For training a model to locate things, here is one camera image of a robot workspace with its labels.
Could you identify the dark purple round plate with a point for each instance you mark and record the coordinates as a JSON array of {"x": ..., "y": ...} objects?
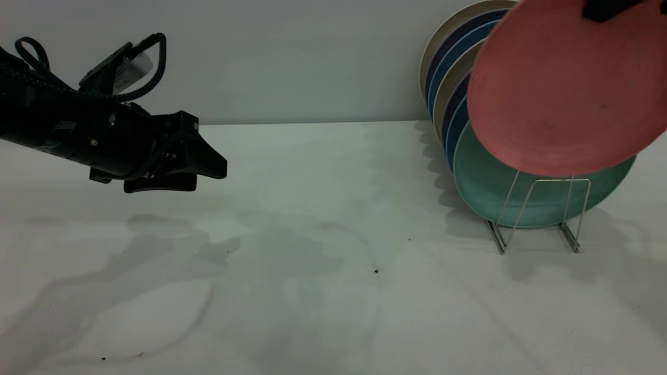
[
  {"x": 458, "y": 31},
  {"x": 454, "y": 100}
]

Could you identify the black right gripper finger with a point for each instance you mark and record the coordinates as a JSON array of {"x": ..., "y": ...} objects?
[{"x": 607, "y": 9}]

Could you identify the blue round plate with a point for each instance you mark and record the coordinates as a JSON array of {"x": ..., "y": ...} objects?
[
  {"x": 456, "y": 130},
  {"x": 453, "y": 52}
]

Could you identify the pink round plate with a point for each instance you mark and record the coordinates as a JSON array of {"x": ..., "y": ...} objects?
[{"x": 563, "y": 88}]

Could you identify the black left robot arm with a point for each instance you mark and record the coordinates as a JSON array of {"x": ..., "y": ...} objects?
[{"x": 26, "y": 114}]

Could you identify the green round plate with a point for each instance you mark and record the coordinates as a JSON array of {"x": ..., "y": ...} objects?
[{"x": 484, "y": 182}]

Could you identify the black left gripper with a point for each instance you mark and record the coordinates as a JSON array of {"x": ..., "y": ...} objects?
[{"x": 114, "y": 140}]

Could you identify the beige round plate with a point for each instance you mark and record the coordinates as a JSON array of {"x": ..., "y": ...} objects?
[
  {"x": 452, "y": 78},
  {"x": 443, "y": 31}
]

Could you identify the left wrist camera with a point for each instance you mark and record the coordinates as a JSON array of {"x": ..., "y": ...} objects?
[{"x": 130, "y": 70}]

